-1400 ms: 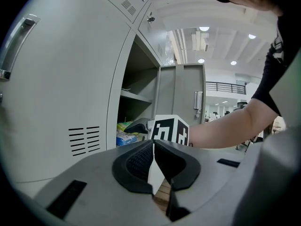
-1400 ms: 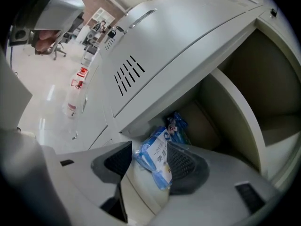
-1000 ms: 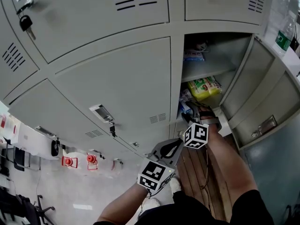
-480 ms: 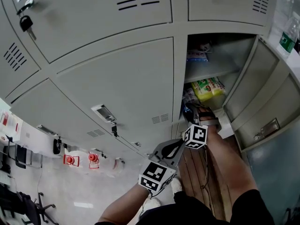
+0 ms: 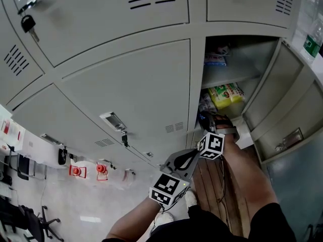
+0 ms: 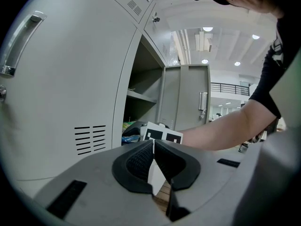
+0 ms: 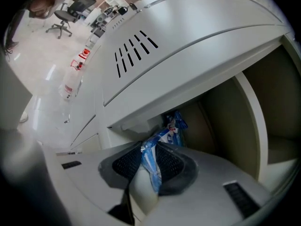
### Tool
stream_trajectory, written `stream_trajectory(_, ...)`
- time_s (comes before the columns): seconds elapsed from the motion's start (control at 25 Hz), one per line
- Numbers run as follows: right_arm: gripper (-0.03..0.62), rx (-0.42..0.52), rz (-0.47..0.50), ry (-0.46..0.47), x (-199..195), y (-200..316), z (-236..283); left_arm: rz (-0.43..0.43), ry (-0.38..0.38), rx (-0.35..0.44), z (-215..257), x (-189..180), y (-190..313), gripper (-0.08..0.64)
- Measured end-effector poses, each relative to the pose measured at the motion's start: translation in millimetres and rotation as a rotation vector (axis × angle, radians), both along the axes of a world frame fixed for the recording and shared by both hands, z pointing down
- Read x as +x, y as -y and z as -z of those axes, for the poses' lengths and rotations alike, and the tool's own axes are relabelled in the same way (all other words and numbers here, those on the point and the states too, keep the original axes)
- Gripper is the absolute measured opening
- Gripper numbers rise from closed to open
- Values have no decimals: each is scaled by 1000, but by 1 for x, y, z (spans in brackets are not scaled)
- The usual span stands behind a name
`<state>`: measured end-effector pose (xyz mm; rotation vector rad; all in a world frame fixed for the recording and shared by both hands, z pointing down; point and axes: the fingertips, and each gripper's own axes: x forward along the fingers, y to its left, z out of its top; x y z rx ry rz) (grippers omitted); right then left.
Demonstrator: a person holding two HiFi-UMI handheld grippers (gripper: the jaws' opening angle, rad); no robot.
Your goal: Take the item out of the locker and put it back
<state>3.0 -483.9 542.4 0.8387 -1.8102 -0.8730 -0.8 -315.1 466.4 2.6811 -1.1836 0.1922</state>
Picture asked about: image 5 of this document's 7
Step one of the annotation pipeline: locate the blue white packet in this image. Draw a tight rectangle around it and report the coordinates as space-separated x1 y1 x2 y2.
197 94 219 130

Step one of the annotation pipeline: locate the person's black clothing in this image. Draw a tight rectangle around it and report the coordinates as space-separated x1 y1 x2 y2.
102 202 297 242

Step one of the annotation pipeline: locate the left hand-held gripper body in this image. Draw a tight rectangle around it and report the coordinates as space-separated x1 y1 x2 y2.
148 164 193 211

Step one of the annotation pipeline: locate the clear water bottle green label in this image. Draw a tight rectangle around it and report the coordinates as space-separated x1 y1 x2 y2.
300 18 323 65

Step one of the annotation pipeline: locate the person's white shoe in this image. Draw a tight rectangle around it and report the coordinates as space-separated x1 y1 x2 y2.
155 212 175 226
184 190 198 208

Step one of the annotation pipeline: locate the yellow packet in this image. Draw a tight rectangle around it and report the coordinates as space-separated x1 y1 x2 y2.
208 82 245 110

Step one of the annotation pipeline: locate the black office chair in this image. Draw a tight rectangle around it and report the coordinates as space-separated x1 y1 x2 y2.
19 205 64 242

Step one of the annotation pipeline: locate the small white appliance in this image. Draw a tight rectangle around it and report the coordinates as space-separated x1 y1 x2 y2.
58 147 69 165

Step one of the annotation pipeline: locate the person's right forearm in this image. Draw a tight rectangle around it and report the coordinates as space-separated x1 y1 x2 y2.
221 136 278 213

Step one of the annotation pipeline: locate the black folding chair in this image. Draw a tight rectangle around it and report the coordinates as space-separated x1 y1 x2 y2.
9 145 47 181

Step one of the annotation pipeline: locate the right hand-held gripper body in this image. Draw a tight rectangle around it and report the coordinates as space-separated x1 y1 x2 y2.
197 113 240 160

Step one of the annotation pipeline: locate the water jug with red cap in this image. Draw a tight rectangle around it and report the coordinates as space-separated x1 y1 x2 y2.
69 164 87 178
95 163 109 181

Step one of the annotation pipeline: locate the locker door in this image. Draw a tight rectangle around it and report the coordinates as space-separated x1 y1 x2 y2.
241 38 323 164

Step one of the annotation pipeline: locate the person's right white shoe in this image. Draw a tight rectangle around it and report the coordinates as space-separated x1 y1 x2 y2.
184 190 198 208

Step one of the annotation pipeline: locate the clear plastic jug red label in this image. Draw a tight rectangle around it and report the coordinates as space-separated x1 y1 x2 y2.
0 114 26 151

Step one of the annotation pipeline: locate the person's left forearm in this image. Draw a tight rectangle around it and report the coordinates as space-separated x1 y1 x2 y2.
105 198 165 242

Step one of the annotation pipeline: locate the person's left white shoe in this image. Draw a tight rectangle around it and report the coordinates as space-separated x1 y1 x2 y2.
155 212 175 226

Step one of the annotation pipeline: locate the thin black cable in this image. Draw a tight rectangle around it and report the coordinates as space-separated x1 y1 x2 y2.
216 157 229 228

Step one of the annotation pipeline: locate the white box table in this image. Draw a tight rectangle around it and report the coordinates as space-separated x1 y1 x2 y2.
15 130 64 168

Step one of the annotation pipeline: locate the grey metal locker cabinet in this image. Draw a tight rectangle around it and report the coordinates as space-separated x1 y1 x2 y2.
0 0 323 171

